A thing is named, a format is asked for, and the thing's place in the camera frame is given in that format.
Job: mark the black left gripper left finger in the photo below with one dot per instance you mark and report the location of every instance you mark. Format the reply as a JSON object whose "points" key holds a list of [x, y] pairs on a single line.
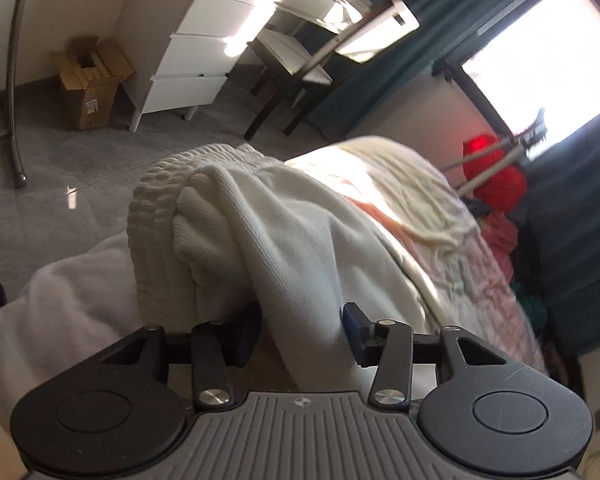
{"points": [[242, 334]]}

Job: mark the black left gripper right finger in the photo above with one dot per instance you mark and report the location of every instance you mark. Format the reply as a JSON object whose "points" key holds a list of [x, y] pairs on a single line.
{"points": [[360, 334]]}

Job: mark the cream white knit garment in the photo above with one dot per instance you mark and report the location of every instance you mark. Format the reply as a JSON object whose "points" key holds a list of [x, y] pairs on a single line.
{"points": [[209, 231]]}

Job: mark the pink pastel bed blanket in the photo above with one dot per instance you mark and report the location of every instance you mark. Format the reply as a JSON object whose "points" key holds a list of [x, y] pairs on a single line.
{"points": [[432, 234]]}

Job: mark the green garment on pile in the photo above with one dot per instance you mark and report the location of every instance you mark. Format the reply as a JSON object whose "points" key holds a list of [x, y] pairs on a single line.
{"points": [[532, 304]]}

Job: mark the pink garment on pile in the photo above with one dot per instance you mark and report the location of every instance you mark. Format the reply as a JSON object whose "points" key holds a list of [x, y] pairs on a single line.
{"points": [[501, 235]]}

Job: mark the red garment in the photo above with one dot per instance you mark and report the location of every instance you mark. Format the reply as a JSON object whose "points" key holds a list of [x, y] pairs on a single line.
{"points": [[504, 190]]}

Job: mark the teal curtain far side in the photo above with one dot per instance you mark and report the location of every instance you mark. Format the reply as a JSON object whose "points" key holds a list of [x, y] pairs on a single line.
{"points": [[563, 207]]}

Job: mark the black chair white seat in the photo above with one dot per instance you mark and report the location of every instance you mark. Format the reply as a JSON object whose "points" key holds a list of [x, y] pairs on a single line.
{"points": [[294, 68]]}

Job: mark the metal curved pole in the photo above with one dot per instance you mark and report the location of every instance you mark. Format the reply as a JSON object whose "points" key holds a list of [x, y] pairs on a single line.
{"points": [[20, 177]]}

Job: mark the white drawer dresser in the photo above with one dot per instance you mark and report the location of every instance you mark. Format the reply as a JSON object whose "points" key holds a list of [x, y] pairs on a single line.
{"points": [[183, 50]]}

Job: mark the cardboard box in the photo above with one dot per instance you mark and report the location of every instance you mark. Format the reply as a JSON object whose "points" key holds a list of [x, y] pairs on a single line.
{"points": [[91, 71]]}

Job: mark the white air purifier box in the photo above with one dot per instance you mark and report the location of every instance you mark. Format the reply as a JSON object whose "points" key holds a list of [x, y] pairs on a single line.
{"points": [[388, 27]]}

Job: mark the white desk with drawer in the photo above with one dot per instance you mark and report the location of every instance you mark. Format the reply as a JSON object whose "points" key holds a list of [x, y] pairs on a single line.
{"points": [[332, 15]]}

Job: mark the teal curtain near desk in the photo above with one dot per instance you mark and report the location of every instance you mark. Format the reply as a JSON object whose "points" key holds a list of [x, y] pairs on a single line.
{"points": [[361, 89]]}

